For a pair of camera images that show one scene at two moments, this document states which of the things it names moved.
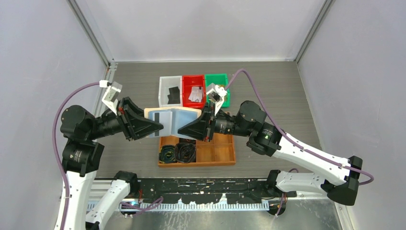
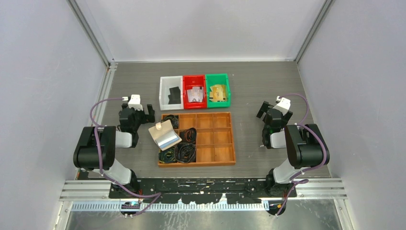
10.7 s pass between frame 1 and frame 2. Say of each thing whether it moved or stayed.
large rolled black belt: stayed
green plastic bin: stayed
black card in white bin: stayed
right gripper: moved
